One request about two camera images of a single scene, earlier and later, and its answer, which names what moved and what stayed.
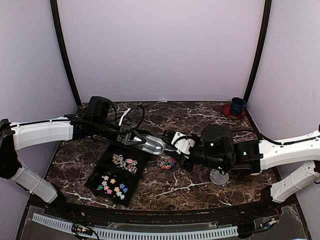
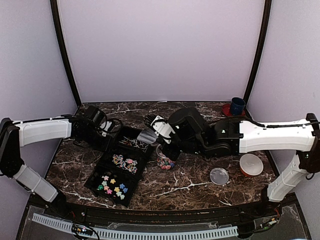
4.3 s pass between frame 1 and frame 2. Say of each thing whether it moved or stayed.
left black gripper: moved
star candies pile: stayed
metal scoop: moved
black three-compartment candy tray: stayed
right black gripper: moved
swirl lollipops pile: stayed
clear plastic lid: stayed
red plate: stayed
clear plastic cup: stayed
